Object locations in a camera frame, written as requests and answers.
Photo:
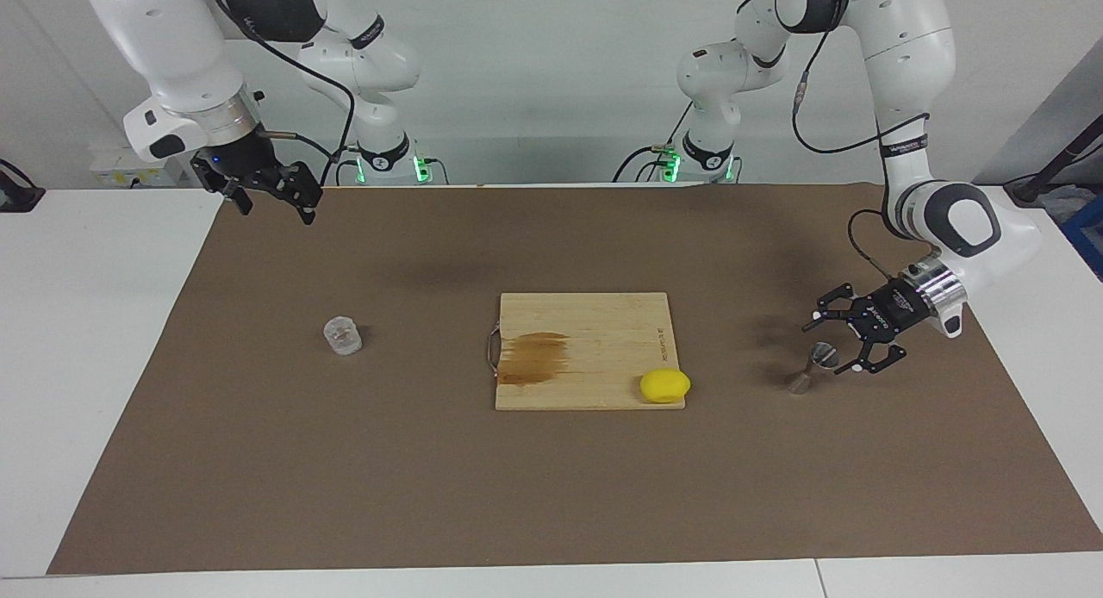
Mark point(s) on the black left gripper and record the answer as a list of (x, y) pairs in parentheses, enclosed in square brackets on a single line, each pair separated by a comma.
[(888, 312)]

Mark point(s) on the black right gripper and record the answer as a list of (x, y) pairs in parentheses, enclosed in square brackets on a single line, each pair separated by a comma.
[(246, 163)]

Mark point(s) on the steel double jigger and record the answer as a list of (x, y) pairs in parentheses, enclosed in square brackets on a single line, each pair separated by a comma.
[(823, 354)]

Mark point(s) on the small clear glass cup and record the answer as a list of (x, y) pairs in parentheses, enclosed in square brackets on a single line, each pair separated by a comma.
[(343, 335)]

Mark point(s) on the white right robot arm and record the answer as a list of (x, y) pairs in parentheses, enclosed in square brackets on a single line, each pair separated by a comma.
[(172, 29)]

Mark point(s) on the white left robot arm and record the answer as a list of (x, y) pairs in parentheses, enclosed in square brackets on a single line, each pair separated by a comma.
[(905, 46)]

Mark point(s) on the yellow lemon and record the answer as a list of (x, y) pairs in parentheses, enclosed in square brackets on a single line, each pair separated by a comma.
[(664, 386)]

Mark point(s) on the blue crate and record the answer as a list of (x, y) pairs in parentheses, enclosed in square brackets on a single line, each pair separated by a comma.
[(1087, 236)]

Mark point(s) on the black clamp object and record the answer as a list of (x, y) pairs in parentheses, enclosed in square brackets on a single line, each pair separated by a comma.
[(17, 193)]

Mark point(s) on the wooden cutting board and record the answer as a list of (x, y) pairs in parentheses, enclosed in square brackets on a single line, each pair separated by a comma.
[(603, 339)]

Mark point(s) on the black stand pole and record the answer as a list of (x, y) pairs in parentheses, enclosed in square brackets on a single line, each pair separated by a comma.
[(1056, 163)]

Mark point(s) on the brown table mat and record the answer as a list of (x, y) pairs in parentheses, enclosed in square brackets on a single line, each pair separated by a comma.
[(551, 495)]

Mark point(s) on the white wall power strip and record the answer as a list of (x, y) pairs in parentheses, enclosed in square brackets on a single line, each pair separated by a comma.
[(112, 177)]

